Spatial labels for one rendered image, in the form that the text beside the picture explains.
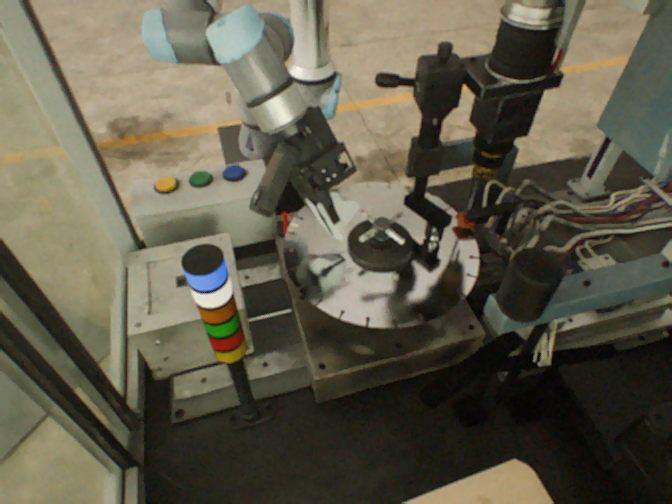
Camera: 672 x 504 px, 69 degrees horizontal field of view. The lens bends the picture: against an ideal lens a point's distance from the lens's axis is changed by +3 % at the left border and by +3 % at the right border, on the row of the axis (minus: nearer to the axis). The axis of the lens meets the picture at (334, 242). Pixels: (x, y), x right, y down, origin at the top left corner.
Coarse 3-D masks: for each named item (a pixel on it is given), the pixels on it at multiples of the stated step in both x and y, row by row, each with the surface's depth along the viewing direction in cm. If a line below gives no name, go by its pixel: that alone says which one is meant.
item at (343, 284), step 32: (352, 192) 90; (384, 192) 90; (320, 224) 84; (352, 224) 84; (416, 224) 84; (288, 256) 79; (320, 256) 79; (416, 256) 79; (448, 256) 79; (320, 288) 74; (352, 288) 74; (384, 288) 74; (416, 288) 74; (448, 288) 74; (352, 320) 70; (384, 320) 70; (416, 320) 70
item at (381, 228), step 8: (368, 216) 78; (392, 216) 78; (400, 216) 79; (376, 224) 76; (384, 224) 76; (368, 232) 76; (376, 232) 76; (384, 232) 76; (392, 232) 76; (360, 240) 75; (400, 240) 75
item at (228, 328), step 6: (234, 318) 58; (240, 318) 61; (204, 324) 58; (210, 324) 57; (222, 324) 57; (228, 324) 58; (234, 324) 59; (240, 324) 60; (210, 330) 58; (216, 330) 58; (222, 330) 58; (228, 330) 58; (234, 330) 59; (216, 336) 59; (222, 336) 59; (228, 336) 59
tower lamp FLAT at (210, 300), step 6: (228, 276) 54; (228, 282) 54; (222, 288) 53; (228, 288) 54; (198, 294) 53; (204, 294) 52; (210, 294) 52; (216, 294) 53; (222, 294) 53; (228, 294) 54; (198, 300) 54; (204, 300) 53; (210, 300) 53; (216, 300) 53; (222, 300) 54; (228, 300) 55; (204, 306) 54; (210, 306) 54; (216, 306) 54; (222, 306) 54
